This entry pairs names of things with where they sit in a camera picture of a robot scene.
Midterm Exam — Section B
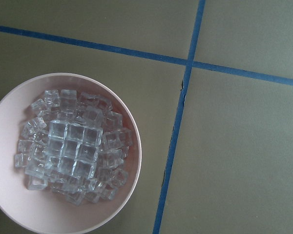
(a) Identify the clear ice cubes pile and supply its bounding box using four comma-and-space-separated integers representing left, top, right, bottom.
14, 89, 132, 205

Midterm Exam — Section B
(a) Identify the pink bowl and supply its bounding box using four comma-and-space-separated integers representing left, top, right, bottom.
0, 73, 142, 234

